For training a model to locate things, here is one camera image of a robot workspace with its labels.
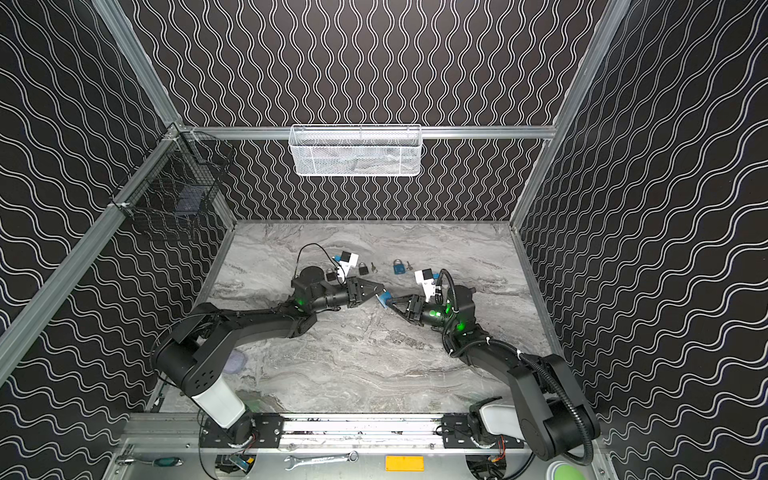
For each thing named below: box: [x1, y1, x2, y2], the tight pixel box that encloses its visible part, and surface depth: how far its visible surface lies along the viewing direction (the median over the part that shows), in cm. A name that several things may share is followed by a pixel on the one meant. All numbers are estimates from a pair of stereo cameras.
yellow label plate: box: [385, 455, 425, 472], surface depth 72 cm
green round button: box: [546, 460, 586, 480], surface depth 70 cm
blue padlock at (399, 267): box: [393, 258, 406, 275], surface depth 109 cm
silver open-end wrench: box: [284, 450, 359, 471], surface depth 72 cm
